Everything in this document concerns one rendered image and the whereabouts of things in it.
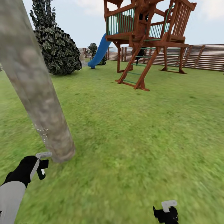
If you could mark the bush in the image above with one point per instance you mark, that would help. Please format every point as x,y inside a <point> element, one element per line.
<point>92,49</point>
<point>58,49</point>
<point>103,61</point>

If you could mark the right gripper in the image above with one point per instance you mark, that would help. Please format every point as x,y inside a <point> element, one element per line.
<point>163,216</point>

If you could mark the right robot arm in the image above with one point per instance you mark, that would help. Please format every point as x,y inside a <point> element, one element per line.
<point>168,214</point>

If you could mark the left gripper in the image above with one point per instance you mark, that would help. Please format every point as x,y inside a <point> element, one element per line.
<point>43,164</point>

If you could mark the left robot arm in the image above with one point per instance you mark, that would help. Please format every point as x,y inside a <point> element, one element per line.
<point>16,182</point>

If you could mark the pesticide atomizer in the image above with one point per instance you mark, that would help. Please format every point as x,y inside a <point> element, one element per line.
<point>41,174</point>

